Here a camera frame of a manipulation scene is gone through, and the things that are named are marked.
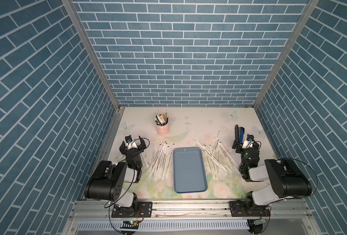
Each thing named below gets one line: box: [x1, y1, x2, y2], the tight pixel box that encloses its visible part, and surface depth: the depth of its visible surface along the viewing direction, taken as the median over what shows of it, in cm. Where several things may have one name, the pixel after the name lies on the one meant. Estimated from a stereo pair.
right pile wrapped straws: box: [195, 130, 240, 181], surface depth 93 cm
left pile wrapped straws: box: [147, 140, 175, 181], surface depth 92 cm
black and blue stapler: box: [231, 124, 245, 154], surface depth 89 cm
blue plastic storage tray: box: [172, 146, 208, 194], surface depth 88 cm
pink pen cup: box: [155, 122, 170, 137], surface depth 98 cm
